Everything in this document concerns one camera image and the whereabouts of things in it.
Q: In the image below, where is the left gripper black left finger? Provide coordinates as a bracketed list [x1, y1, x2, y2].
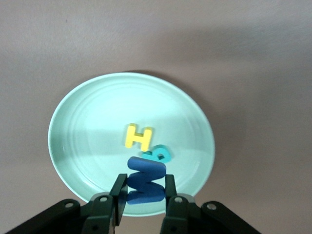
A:
[0, 173, 129, 234]

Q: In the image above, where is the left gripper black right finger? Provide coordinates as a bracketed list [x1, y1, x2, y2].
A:
[159, 175, 263, 234]

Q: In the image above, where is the blue capital letter M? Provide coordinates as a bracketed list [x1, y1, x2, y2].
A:
[126, 156, 167, 205]

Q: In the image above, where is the teal capital letter R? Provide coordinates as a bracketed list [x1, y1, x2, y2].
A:
[141, 144, 172, 164]

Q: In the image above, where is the yellow capital letter H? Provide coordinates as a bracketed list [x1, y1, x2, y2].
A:
[124, 123, 154, 151]

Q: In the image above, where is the light green plate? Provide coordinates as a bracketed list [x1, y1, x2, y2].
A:
[47, 72, 216, 217]

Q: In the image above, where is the brown table cover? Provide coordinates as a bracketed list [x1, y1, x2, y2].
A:
[0, 0, 312, 234]

